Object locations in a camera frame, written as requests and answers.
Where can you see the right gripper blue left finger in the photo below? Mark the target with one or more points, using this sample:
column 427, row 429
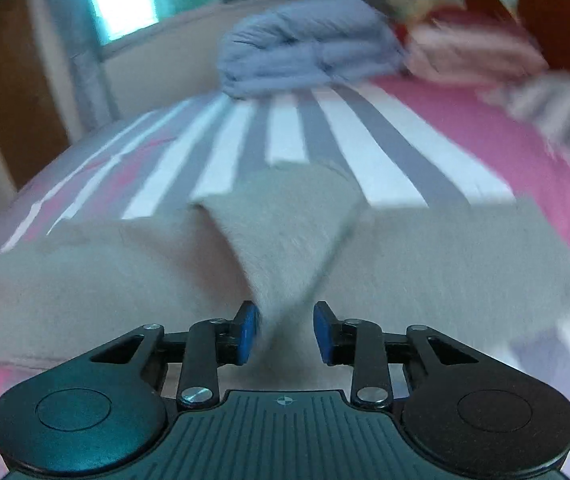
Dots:
column 237, row 335

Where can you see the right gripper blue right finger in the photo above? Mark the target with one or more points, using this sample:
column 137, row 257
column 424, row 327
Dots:
column 333, row 336

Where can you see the striped pink grey bedsheet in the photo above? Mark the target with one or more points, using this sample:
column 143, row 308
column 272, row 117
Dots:
column 407, row 144

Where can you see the folded blue-grey duvet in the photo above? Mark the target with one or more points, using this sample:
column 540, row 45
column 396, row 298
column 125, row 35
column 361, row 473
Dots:
column 305, row 44

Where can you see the brown wooden door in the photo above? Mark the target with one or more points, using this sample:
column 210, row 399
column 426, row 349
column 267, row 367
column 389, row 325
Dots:
column 31, row 132

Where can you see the pink striped folded blanket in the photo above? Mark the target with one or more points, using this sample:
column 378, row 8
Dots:
column 450, row 45

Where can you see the grey white striped pillow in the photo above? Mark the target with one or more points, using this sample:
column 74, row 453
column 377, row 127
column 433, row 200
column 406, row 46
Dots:
column 543, row 102

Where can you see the grey side curtain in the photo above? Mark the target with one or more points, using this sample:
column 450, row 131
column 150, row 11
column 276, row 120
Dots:
column 75, row 23

